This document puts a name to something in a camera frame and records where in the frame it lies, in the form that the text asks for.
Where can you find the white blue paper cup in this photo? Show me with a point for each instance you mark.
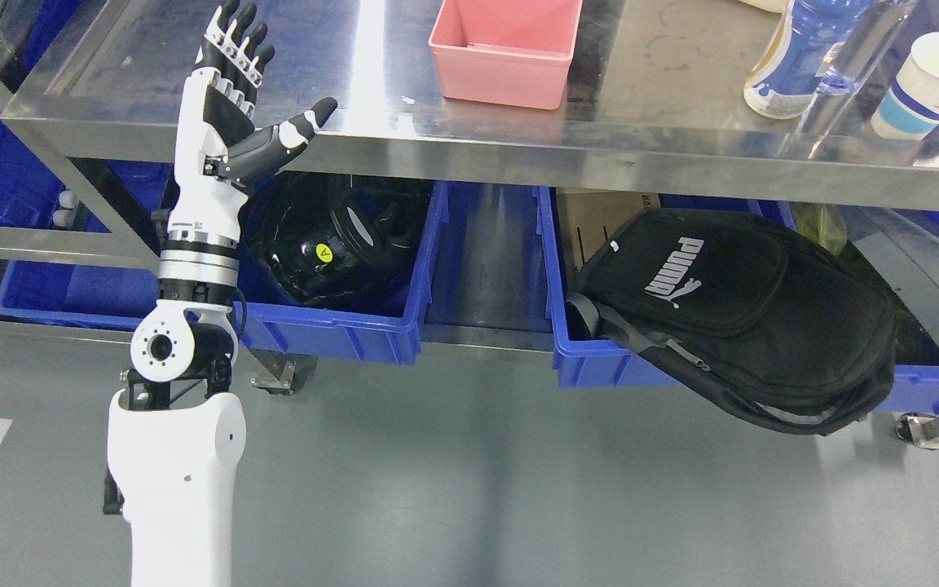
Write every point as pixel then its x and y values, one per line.
pixel 909 109

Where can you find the blue bin with backpack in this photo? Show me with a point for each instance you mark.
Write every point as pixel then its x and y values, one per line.
pixel 587 363

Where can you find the blue white drink bottle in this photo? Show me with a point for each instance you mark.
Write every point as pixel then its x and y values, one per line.
pixel 809 36

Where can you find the pink plastic storage box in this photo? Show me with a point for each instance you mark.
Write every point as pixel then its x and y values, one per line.
pixel 505 52

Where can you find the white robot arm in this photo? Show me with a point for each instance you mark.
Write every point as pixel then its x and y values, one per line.
pixel 176 432

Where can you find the blue bin with helmet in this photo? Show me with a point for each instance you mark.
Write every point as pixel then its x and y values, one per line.
pixel 384 329

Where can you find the brown cardboard box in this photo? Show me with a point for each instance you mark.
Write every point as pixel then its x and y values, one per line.
pixel 587 218

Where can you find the grey flat device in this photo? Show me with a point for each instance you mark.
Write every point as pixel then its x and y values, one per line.
pixel 904 253

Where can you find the clear plastic bottle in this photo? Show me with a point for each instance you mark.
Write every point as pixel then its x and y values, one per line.
pixel 836 105

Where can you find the black helmet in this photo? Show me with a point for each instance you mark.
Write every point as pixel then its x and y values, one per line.
pixel 333 240

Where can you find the black Puma backpack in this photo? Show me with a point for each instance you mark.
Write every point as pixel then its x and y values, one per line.
pixel 750 315

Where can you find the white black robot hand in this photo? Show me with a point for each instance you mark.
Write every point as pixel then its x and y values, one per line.
pixel 220 154

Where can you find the stainless steel table cart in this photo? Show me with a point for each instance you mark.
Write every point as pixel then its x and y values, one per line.
pixel 655 105

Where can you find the far left blue bin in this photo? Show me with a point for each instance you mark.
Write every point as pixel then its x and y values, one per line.
pixel 85 296

